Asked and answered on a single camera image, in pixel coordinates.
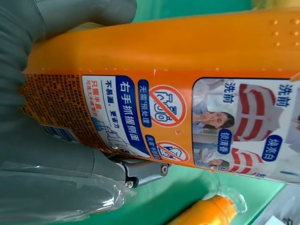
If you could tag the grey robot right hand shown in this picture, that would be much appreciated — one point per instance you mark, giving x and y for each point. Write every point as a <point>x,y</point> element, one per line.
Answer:
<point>47,174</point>

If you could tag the yellow film-wrapped board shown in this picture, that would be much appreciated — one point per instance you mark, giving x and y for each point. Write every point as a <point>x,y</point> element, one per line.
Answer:
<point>277,3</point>

